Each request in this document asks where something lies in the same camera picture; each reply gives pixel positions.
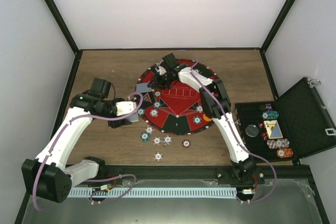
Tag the dark chips in case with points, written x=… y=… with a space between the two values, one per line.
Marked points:
x=265 y=107

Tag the black poker case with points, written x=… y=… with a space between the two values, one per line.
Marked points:
x=303 y=119

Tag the round red black poker mat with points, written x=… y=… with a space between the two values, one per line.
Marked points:
x=178 y=107

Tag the red dice in case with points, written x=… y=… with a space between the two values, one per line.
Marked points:
x=263 y=132

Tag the triangular all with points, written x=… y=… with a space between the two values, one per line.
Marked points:
x=147 y=98

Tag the purple orange chip row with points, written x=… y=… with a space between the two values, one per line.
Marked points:
x=279 y=143

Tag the light blue slotted cable duct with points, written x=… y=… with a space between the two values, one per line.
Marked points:
x=142 y=192

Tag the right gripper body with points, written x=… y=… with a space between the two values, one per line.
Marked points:
x=164 y=81

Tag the green chip row in case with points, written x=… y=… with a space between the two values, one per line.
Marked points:
x=270 y=115

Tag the dealt blue backed card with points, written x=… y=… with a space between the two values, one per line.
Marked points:
x=143 y=88

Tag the blue backed card deck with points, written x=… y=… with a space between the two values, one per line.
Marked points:
x=133 y=118

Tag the card deck in case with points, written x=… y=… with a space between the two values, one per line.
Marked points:
x=273 y=130

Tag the brown poker chip stack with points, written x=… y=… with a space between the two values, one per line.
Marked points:
x=186 y=143

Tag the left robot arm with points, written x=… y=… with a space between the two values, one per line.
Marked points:
x=47 y=176

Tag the orange big blind button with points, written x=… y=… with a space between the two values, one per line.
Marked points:
x=206 y=118

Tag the orange chip row in case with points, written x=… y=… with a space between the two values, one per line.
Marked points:
x=284 y=152

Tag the green poker chip stack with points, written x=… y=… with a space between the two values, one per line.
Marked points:
x=145 y=136

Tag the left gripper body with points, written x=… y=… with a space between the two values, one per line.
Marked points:
x=115 y=123

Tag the black round dealer button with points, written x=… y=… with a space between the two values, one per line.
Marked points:
x=252 y=130

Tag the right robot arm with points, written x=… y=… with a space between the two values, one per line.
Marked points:
x=215 y=103

